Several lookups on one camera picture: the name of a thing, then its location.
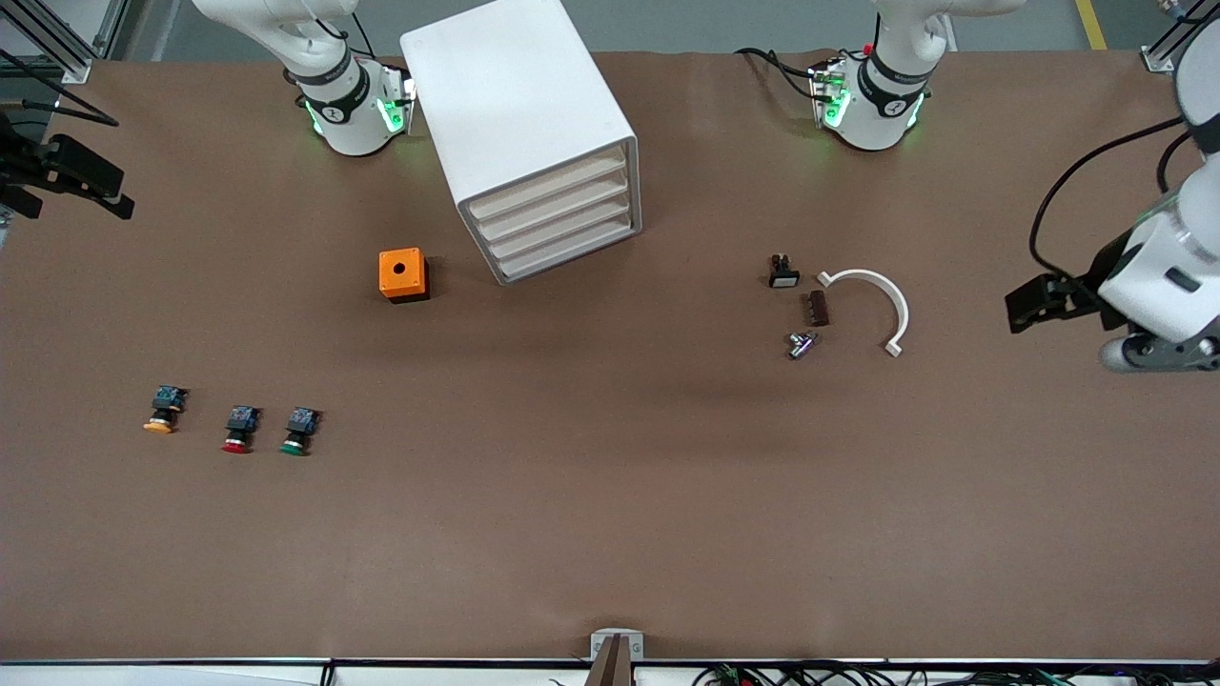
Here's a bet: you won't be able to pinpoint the green mushroom push button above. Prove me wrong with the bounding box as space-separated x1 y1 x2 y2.
279 407 322 457

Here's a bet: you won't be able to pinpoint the yellow mushroom push button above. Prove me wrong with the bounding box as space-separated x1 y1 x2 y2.
143 385 190 435

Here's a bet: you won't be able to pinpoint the red mushroom push button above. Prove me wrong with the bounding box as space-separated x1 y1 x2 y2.
221 405 263 455

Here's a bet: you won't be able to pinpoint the silver base connector plate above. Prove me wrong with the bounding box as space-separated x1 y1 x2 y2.
379 62 417 134
810 57 852 130

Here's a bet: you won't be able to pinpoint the brown table mat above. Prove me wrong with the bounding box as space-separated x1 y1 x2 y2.
0 48 1220 663

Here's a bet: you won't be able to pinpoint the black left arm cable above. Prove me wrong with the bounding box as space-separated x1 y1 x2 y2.
1029 114 1194 277

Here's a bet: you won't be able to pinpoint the aluminium frame profile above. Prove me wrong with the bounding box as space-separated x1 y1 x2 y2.
0 0 132 85
1139 0 1220 75

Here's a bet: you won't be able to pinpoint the white curved plastic bracket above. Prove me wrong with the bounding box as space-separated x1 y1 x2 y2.
817 269 910 359

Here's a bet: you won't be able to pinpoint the orange button enclosure box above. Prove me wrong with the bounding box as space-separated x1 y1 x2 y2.
378 247 431 305

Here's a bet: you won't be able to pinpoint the black base cable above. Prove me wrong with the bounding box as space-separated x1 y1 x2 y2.
736 46 823 101

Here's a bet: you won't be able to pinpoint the tangled coloured cables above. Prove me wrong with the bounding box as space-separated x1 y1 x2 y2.
548 662 1220 686

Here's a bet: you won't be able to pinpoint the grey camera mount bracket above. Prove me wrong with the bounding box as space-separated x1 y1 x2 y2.
588 628 646 686

